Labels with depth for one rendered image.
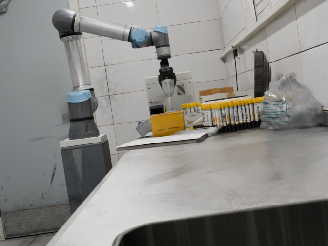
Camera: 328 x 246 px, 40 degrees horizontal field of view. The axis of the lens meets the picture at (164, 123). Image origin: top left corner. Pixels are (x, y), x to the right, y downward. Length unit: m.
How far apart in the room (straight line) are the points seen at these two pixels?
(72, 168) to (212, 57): 2.13
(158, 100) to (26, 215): 2.01
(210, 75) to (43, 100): 1.46
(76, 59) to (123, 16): 1.73
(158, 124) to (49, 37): 2.41
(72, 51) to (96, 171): 0.63
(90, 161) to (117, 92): 1.89
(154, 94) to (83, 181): 0.75
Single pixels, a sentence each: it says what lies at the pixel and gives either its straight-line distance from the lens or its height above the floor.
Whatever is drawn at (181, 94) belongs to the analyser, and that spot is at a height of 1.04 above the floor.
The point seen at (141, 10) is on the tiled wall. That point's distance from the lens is 4.02.
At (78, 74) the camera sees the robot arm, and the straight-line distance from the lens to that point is 2.34.
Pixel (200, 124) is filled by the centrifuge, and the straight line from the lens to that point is 2.03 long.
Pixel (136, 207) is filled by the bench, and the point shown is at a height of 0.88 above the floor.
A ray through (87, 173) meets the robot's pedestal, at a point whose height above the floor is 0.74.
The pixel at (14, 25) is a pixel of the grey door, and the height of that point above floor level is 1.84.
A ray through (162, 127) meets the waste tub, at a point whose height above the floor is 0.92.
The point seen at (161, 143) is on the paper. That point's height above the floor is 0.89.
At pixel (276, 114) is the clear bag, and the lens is 1.57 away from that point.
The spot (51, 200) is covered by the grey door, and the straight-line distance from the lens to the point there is 4.12.
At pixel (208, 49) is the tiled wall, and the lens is 3.97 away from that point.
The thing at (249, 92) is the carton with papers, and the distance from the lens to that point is 2.37.
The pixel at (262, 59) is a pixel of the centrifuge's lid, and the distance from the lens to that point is 2.02.
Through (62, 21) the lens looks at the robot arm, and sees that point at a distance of 2.25.
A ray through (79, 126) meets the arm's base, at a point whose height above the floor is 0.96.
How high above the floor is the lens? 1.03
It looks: 3 degrees down
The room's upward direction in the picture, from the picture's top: 8 degrees counter-clockwise
